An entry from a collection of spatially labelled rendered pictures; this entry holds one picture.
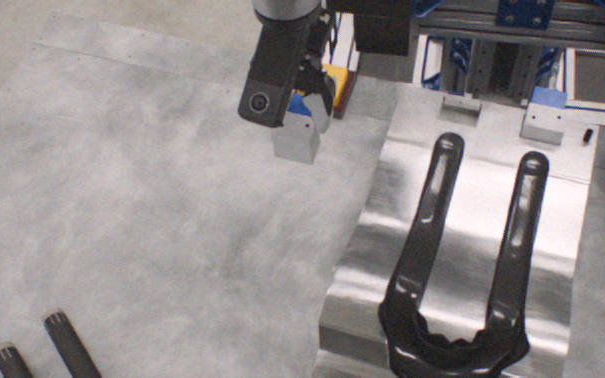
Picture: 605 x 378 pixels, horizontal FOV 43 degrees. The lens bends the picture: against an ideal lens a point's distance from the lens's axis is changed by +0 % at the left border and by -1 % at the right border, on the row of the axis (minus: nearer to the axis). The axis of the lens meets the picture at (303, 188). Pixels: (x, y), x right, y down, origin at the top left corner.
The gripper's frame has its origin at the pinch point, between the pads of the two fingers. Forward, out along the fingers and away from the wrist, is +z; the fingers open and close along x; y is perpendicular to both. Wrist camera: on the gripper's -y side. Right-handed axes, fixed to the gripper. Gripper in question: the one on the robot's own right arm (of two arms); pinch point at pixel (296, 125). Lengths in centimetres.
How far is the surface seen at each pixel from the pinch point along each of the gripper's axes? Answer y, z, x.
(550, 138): 9.9, 5.1, -30.3
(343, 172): 3.8, 15.1, -4.4
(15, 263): -22.4, 15.0, 34.7
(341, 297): -19.6, 1.5, -11.7
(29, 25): 76, 95, 123
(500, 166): 5.0, 6.3, -25.1
